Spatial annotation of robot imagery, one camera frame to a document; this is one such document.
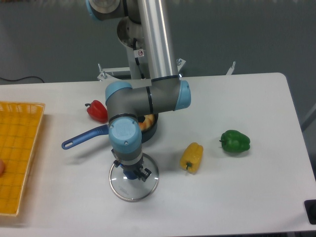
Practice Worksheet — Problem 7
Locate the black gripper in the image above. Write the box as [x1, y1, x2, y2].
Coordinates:
[111, 149, 151, 182]

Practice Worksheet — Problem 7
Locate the glass pot lid blue knob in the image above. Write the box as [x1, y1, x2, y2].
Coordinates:
[109, 154, 159, 202]

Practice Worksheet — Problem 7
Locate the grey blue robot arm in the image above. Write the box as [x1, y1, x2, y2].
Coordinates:
[86, 0, 191, 181]

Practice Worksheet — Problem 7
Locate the yellow bell pepper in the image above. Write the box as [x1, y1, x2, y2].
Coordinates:
[179, 142, 203, 174]

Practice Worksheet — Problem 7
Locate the orange bread roll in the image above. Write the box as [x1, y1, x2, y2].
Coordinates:
[138, 114, 155, 131]

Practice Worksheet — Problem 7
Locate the red bell pepper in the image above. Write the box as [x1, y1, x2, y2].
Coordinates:
[85, 100, 108, 123]

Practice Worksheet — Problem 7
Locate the green bell pepper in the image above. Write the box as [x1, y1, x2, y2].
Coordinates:
[219, 130, 250, 153]

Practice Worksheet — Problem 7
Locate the yellow woven basket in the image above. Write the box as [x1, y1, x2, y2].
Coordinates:
[0, 101, 45, 216]

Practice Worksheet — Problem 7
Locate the black object at table edge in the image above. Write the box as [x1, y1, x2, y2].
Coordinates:
[304, 199, 316, 225]

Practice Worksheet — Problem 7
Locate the grey table leg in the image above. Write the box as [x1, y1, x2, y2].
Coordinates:
[300, 104, 316, 132]

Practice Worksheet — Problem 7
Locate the dark pot blue handle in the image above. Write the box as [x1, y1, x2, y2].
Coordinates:
[61, 114, 158, 150]

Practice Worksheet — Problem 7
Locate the black cable on floor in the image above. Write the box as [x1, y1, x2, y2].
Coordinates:
[0, 76, 45, 83]

